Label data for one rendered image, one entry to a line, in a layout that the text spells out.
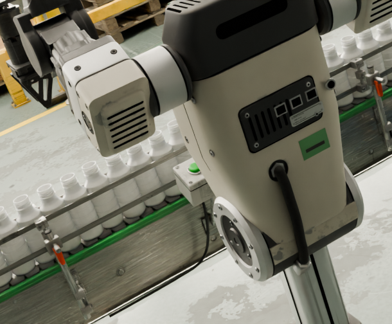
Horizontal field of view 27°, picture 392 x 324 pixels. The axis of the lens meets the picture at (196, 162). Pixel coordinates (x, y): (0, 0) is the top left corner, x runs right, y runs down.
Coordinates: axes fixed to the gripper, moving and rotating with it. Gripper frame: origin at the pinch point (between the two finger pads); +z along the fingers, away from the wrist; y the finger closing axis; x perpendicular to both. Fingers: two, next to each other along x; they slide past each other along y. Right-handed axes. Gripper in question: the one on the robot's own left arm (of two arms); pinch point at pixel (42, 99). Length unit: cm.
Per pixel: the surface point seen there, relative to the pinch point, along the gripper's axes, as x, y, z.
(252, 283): 68, -107, 140
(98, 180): 6.8, -12.9, 27.2
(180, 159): 27.6, -13.0, 31.9
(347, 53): 80, -13, 26
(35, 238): -12.1, -12.2, 32.9
